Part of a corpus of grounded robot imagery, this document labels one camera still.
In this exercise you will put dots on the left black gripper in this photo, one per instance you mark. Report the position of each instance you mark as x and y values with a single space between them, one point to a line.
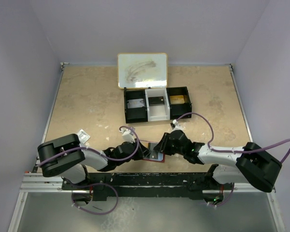
142 151

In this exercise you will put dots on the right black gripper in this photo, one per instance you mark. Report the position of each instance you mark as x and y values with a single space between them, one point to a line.
162 146

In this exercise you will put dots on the red card holder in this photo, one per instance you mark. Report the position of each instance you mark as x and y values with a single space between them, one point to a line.
146 144

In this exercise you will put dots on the black white three-bin organizer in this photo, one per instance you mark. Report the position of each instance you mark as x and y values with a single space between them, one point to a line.
164 112

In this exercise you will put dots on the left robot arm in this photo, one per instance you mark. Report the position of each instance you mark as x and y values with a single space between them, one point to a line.
69 158

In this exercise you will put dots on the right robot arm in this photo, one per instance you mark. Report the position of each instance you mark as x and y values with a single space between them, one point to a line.
260 169

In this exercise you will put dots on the silver credit card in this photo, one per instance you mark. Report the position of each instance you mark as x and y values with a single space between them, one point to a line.
135 103

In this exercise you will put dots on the gold credit card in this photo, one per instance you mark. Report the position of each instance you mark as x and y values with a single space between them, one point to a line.
177 99

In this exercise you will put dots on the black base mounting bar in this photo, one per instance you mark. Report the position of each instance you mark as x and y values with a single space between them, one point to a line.
150 185

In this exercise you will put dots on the silver foil packet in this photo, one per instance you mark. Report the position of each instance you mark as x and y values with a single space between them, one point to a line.
83 136

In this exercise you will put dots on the small whiteboard with stand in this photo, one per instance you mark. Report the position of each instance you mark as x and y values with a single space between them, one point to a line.
142 70

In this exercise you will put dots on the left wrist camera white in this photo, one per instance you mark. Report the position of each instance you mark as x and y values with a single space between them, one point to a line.
127 134

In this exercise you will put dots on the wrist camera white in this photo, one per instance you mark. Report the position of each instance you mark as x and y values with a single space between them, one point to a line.
176 126
127 134

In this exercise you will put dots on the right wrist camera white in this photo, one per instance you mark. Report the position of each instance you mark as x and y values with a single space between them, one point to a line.
176 126

